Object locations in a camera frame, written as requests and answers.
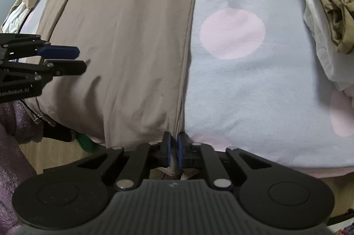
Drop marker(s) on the white crumpled garment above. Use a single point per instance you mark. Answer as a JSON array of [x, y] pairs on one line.
[[15, 20]]

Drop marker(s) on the olive striped folded garment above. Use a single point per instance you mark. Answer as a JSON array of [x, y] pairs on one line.
[[332, 2]]

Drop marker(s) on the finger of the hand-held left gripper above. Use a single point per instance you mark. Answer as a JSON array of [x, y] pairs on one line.
[[72, 67], [60, 52]]

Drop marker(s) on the green slipper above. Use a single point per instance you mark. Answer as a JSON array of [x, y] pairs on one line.
[[86, 143]]

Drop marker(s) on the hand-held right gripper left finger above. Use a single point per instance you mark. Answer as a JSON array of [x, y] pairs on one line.
[[166, 149]]

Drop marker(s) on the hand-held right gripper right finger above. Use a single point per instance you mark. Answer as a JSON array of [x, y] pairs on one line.
[[181, 149]]

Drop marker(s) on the black sock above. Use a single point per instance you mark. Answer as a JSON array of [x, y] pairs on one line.
[[58, 134]]

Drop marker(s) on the bed with polka dot sheet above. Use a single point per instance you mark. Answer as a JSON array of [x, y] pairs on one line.
[[249, 85]]

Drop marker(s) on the white folded garment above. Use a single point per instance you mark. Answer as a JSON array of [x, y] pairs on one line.
[[320, 38]]

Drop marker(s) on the purple fuzzy blanket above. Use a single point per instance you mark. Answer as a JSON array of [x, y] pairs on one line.
[[11, 182]]

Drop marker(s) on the taupe garment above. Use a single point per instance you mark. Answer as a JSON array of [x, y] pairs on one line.
[[124, 44]]

